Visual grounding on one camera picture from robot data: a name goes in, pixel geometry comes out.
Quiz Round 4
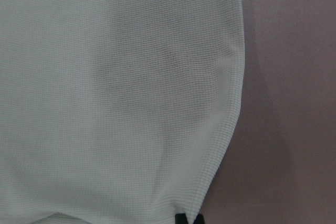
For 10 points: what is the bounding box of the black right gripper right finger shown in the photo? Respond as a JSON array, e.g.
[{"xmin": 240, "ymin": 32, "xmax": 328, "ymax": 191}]
[{"xmin": 193, "ymin": 214, "xmax": 204, "ymax": 224}]

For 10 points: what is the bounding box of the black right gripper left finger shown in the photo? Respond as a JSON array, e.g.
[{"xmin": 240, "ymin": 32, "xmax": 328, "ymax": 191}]
[{"xmin": 175, "ymin": 214, "xmax": 186, "ymax": 224}]

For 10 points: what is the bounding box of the olive green long-sleeve shirt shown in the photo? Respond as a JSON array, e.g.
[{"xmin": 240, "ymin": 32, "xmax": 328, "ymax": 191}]
[{"xmin": 1, "ymin": 0, "xmax": 245, "ymax": 223}]

